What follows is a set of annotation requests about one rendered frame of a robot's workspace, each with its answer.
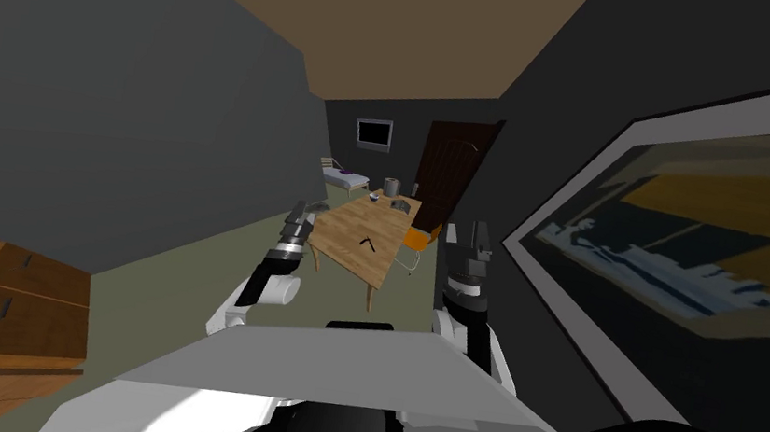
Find large framed wall picture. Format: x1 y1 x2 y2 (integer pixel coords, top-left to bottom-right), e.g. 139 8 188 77
478 21 770 432

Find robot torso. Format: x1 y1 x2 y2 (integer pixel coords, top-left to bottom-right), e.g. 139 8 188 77
34 277 609 432

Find black screen with grey frame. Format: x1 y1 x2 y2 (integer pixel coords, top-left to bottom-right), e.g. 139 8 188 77
352 115 396 154

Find orange chair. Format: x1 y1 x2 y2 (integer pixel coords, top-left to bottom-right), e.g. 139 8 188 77
392 216 444 281

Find white bed with wooden frame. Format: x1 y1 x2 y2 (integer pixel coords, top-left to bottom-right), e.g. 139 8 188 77
315 155 374 202

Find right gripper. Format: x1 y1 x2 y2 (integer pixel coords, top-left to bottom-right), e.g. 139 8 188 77
439 216 498 284

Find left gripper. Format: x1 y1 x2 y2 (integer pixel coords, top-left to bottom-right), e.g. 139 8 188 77
279 198 321 246

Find light wooden table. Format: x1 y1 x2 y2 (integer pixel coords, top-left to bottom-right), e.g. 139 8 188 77
297 179 427 319

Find dark brown door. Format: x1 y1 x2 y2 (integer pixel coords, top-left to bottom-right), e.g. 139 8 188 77
404 107 507 241

